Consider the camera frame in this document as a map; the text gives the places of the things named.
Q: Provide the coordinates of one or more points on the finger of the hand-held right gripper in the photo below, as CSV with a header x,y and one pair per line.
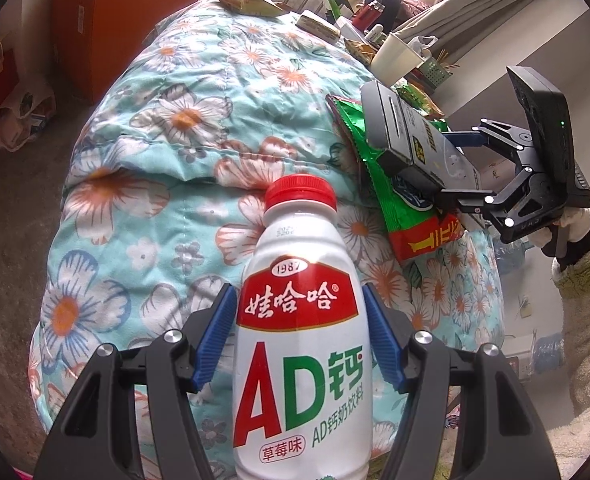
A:
x,y
475,200
505,135

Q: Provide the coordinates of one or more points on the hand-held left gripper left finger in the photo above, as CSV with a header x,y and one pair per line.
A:
x,y
215,340

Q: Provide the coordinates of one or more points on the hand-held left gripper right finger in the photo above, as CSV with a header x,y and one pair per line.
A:
x,y
382,335

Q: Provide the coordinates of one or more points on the dark grey box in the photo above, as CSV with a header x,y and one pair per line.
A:
x,y
415,140

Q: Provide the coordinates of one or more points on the white milk drink bottle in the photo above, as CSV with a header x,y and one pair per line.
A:
x,y
300,360

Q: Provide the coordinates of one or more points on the large green snack packet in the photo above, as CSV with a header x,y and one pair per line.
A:
x,y
375,160

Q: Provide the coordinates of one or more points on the person's right hand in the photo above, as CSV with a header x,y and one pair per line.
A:
x,y
575,222

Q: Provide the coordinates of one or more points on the small green snack packet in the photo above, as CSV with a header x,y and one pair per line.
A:
x,y
422,102

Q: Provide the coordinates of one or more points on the green plastic basket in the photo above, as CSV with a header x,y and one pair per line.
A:
x,y
432,72

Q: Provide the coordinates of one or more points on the grey right curtain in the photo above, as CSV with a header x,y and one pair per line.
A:
x,y
475,15

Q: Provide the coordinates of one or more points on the white paper cup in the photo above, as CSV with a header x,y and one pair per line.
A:
x,y
392,57

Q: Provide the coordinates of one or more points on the small yellow snack packet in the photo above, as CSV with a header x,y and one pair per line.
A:
x,y
361,50

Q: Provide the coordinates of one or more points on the dark clothes pile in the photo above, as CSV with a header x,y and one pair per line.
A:
x,y
390,0

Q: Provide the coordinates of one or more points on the red flask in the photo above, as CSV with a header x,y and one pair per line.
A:
x,y
367,14

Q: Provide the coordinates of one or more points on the floral blue blanket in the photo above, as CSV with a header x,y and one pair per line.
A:
x,y
200,135

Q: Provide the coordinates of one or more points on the golden snack packet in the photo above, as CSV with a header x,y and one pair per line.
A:
x,y
250,4

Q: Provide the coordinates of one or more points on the crumpled plastic bag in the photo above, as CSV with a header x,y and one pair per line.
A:
x,y
25,120

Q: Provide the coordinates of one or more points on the orange cardboard box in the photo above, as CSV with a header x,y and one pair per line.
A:
x,y
120,30

